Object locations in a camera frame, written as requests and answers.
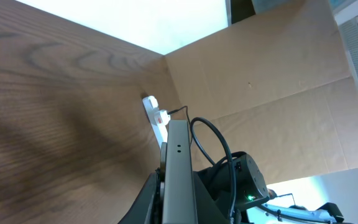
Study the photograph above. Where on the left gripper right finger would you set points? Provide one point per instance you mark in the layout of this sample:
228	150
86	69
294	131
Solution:
207	211

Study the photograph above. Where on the cardboard panel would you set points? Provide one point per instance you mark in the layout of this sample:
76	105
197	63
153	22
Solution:
278	86

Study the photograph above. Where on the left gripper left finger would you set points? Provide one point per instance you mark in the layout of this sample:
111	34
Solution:
147	207

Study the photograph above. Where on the white power strip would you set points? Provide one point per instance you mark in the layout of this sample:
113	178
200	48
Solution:
158	118

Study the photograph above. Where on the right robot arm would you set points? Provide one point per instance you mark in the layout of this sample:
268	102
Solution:
252	203

